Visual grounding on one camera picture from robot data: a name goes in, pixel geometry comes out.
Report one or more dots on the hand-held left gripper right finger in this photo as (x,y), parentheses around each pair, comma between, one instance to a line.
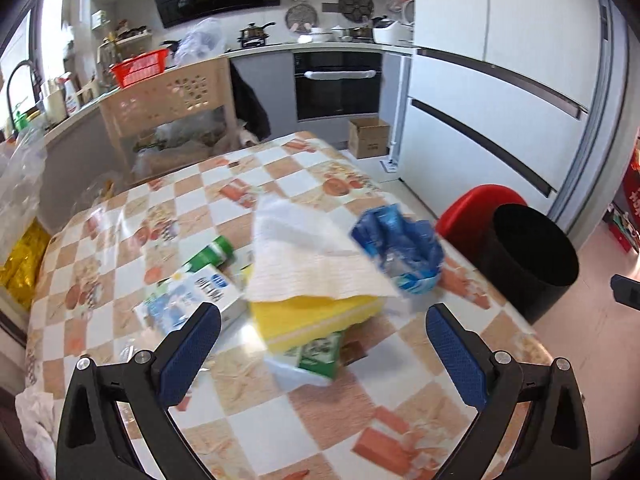
(455,360)

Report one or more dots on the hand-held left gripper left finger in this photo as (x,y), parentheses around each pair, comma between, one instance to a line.
(192,355)

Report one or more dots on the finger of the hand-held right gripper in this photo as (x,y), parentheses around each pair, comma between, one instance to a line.
(627,292)

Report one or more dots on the blue and white milk carton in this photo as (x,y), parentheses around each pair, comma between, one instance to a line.
(190,295)

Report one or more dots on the green tube with white band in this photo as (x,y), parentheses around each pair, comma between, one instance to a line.
(212,255)

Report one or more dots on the black trash bin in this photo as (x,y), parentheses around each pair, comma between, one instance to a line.
(525,280)

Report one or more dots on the yellow sponge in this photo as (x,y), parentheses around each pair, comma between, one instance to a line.
(310,320)

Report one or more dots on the green and white milk carton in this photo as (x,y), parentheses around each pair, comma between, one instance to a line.
(317,355)

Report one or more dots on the blue plastic bag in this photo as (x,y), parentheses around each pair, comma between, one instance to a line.
(400,245)

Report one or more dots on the white wrapping sheet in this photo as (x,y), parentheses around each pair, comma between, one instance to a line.
(310,260)

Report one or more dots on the red printed banner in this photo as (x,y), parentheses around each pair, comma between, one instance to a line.
(635,175)

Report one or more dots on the red plastic stool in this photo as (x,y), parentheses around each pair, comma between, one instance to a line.
(470,210)

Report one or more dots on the white crumpled paper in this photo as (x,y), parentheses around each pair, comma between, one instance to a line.
(35,415)

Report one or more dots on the clear bag with yellow print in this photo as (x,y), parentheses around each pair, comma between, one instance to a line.
(102,187)

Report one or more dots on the gold foil bag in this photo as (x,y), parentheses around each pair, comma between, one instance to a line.
(20,265)

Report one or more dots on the crumpled clear plastic bags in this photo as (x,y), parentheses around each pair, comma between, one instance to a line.
(180,140)

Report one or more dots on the cardboard box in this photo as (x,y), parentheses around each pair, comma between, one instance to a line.
(370,137)

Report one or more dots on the white refrigerator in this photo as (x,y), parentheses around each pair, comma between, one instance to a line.
(500,85)

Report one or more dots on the large clear plastic bag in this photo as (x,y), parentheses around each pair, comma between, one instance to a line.
(20,175)

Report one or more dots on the beige plastic chair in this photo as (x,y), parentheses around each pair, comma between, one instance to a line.
(165,105)

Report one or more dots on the white spray bottle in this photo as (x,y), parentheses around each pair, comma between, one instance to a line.
(70,95)

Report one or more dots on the red plastic basket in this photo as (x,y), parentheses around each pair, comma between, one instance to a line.
(140,67)

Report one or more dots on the black built-in oven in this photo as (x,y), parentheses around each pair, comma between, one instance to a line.
(337,90)

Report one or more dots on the clear bag with blue print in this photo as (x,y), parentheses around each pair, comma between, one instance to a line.
(200,40)

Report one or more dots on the black cooking pot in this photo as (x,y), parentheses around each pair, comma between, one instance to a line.
(255,34)

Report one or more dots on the white rice cooker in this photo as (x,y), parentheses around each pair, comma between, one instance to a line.
(390,34)

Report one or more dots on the kitchen faucet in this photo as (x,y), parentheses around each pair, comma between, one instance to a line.
(17,67)

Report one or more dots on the white pot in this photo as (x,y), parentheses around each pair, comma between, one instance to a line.
(317,36)

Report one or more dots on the steel pot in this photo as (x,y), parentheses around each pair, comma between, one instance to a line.
(352,33)

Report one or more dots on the grey round tray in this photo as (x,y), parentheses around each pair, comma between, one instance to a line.
(300,16)

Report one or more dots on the dark round tray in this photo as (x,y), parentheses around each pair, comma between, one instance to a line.
(356,2)

